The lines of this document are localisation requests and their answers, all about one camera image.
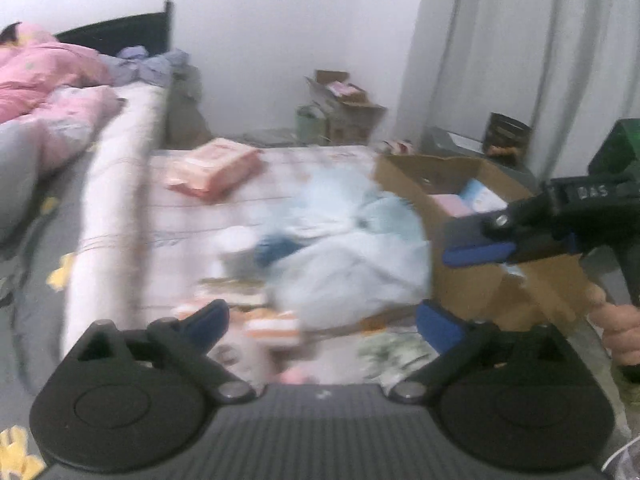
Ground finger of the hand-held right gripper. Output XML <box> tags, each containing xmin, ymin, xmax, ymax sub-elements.
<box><xmin>442</xmin><ymin>240</ymin><xmax>581</xmax><ymax>267</ymax></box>
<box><xmin>482</xmin><ymin>192</ymin><xmax>551</xmax><ymax>241</ymax></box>

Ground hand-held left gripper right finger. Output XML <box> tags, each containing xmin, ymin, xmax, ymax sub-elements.
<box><xmin>390</xmin><ymin>300</ymin><xmax>573</xmax><ymax>403</ymax></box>

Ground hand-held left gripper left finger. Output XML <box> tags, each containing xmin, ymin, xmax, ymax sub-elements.
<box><xmin>75</xmin><ymin>299</ymin><xmax>256</xmax><ymax>403</ymax></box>

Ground large brown cardboard box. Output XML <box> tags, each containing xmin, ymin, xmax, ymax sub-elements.
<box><xmin>375</xmin><ymin>152</ymin><xmax>601</xmax><ymax>333</ymax></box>

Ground light blue plastic bag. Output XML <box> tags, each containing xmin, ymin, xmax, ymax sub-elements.
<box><xmin>255</xmin><ymin>167</ymin><xmax>433</xmax><ymax>331</ymax></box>

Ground person's right hand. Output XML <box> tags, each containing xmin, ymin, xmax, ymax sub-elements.
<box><xmin>589</xmin><ymin>287</ymin><xmax>640</xmax><ymax>366</ymax></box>

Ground white and blue packet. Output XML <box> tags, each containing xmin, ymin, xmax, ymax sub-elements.
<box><xmin>460</xmin><ymin>178</ymin><xmax>508</xmax><ymax>213</ymax></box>

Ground green patterned cloth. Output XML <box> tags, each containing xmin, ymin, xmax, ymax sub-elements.
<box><xmin>357</xmin><ymin>332</ymin><xmax>437</xmax><ymax>382</ymax></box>

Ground pink flat packet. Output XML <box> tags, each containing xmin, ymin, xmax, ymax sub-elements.
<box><xmin>432</xmin><ymin>194</ymin><xmax>473</xmax><ymax>218</ymax></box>

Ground orange and white packet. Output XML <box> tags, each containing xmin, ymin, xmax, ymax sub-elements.
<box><xmin>244</xmin><ymin>310</ymin><xmax>304</xmax><ymax>350</ymax></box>

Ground white cup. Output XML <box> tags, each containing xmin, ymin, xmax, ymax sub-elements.
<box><xmin>215</xmin><ymin>225</ymin><xmax>262</xmax><ymax>281</ymax></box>

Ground dark paper bag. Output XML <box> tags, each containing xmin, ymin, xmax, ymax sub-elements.
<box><xmin>484</xmin><ymin>112</ymin><xmax>532</xmax><ymax>163</ymax></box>

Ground pink checked bed sheet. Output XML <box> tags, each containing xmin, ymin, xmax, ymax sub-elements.
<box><xmin>135</xmin><ymin>145</ymin><xmax>436</xmax><ymax>386</ymax></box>

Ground grey cabinet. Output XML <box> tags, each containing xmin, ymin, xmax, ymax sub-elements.
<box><xmin>420</xmin><ymin>126</ymin><xmax>538</xmax><ymax>181</ymax></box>

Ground white fleece blanket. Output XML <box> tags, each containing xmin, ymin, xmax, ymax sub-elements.
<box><xmin>62</xmin><ymin>82</ymin><xmax>168</xmax><ymax>361</ymax></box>

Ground pink tissue pack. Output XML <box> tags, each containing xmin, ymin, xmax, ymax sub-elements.
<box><xmin>165</xmin><ymin>137</ymin><xmax>263</xmax><ymax>203</ymax></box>

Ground grey curtain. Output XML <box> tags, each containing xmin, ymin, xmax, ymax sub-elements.
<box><xmin>395</xmin><ymin>0</ymin><xmax>640</xmax><ymax>186</ymax></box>

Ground grey flowered bed sheet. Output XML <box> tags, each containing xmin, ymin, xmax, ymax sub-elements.
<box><xmin>0</xmin><ymin>150</ymin><xmax>101</xmax><ymax>480</ymax></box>

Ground open cardboard box with packets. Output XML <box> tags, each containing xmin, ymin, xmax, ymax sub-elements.
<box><xmin>305</xmin><ymin>70</ymin><xmax>388</xmax><ymax>145</ymax></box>

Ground pale green bin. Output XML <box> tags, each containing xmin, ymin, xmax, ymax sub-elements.
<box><xmin>296</xmin><ymin>105</ymin><xmax>328</xmax><ymax>145</ymax></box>

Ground grey pillow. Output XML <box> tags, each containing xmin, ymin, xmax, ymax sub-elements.
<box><xmin>0</xmin><ymin>120</ymin><xmax>48</xmax><ymax>248</ymax></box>

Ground purple crumpled clothes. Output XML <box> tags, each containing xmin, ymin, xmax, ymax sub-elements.
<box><xmin>107</xmin><ymin>46</ymin><xmax>190</xmax><ymax>86</ymax></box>

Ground pink quilt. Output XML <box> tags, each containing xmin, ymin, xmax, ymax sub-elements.
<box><xmin>0</xmin><ymin>22</ymin><xmax>123</xmax><ymax>176</ymax></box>

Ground black headboard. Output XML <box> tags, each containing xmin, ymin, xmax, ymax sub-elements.
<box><xmin>55</xmin><ymin>0</ymin><xmax>175</xmax><ymax>56</ymax></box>

